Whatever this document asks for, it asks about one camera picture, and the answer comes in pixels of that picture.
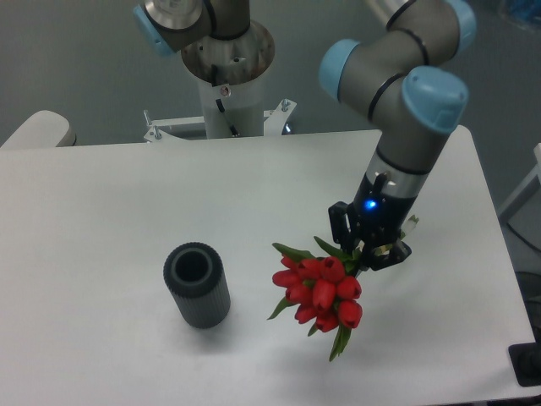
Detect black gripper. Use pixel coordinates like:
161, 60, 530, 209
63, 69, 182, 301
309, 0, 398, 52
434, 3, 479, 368
328, 175, 417, 272

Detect red tulip bouquet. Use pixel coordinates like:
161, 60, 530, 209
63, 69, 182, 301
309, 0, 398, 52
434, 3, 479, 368
266, 213, 421, 363

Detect grey robot arm, blue caps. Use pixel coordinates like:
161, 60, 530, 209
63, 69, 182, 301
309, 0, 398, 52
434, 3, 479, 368
134, 1, 477, 275

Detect dark grey ribbed vase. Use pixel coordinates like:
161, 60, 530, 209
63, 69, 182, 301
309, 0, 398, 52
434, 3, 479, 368
163, 242, 231, 329

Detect black device at table edge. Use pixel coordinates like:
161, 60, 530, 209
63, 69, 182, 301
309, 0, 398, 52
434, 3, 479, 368
508, 343, 540, 387

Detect beige chair back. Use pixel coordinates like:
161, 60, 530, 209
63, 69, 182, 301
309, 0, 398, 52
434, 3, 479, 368
1, 110, 77, 151

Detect black cable on pedestal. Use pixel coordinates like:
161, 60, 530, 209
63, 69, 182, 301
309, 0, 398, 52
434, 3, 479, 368
210, 63, 241, 138

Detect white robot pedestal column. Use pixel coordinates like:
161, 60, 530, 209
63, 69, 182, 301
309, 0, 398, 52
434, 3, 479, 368
181, 20, 276, 139

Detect white pedestal base bracket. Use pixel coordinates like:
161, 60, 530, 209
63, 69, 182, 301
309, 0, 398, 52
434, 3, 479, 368
144, 98, 297, 142

